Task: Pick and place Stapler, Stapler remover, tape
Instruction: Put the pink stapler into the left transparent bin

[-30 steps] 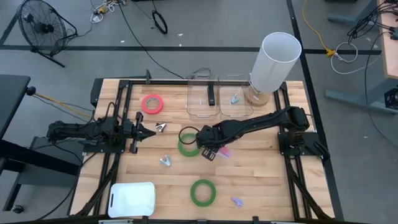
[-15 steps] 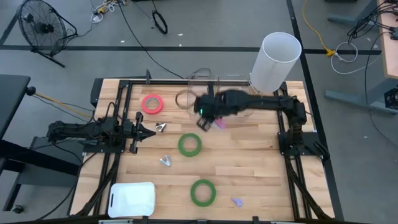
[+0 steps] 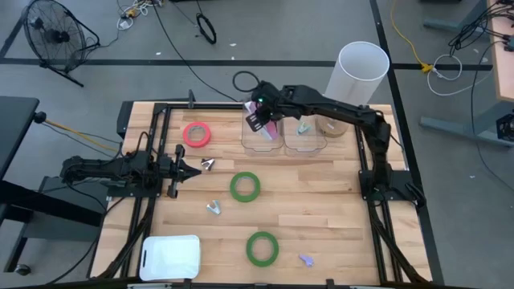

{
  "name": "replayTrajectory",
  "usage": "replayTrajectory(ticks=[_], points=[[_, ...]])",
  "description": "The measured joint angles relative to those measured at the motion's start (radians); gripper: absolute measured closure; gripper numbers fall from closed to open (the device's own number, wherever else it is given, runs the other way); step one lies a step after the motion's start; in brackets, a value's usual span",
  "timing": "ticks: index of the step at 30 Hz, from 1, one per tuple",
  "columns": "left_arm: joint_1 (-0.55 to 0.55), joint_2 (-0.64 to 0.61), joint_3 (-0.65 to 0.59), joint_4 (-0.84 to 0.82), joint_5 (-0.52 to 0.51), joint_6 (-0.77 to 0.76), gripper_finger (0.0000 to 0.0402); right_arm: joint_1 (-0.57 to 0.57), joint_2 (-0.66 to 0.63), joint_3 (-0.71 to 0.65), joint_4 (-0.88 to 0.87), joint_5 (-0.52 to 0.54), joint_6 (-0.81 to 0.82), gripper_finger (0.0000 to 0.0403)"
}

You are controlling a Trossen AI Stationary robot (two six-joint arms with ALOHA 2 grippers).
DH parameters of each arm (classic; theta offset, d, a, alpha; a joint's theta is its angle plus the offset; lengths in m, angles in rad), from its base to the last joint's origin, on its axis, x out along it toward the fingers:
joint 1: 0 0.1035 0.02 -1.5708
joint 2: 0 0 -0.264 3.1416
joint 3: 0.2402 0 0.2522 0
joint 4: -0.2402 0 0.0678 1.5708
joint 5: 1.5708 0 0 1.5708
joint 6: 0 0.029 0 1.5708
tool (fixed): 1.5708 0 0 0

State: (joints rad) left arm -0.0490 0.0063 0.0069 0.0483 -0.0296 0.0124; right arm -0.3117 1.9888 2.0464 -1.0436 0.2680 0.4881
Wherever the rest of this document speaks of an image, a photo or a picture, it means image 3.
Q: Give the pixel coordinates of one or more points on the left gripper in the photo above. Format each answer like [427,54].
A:
[166,172]

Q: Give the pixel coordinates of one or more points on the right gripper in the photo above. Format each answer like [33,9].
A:
[269,100]

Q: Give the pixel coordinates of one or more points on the silver binder clip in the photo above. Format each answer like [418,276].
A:
[207,164]

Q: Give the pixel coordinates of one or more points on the red tape roll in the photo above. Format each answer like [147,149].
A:
[188,140]

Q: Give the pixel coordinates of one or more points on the pink stapler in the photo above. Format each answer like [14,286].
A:
[272,131]

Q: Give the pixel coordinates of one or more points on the green masking tape roll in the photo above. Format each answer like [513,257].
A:
[235,192]
[251,255]

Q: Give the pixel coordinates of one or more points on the purple staple remover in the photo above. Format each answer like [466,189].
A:
[307,261]

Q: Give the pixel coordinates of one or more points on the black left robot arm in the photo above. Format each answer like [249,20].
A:
[100,168]

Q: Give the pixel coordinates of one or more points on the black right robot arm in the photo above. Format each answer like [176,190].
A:
[345,110]

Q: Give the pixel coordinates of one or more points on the teal staple remover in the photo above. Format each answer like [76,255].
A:
[304,128]

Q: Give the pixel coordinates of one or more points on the clear plastic bin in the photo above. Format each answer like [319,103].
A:
[257,146]
[305,146]

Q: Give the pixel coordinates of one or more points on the white shade wooden base lamp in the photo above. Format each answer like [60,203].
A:
[353,88]

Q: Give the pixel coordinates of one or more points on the white plastic tray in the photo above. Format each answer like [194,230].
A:
[170,259]

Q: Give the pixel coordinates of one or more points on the grey black cart base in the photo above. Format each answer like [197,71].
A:
[60,229]

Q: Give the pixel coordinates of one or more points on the black side table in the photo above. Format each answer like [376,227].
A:
[16,128]

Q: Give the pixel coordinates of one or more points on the grey desk leg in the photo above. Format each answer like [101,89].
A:
[449,125]
[441,25]

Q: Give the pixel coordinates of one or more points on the black floor fan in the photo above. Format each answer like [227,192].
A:
[56,37]

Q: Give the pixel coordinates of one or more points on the black caster wheel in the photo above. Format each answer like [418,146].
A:
[23,269]

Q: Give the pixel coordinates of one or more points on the small black box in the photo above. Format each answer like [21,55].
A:
[506,127]

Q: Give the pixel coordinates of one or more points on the wooden desk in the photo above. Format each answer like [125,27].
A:
[507,68]

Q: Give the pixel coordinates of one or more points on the black aluminium table frame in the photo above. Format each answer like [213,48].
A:
[209,106]

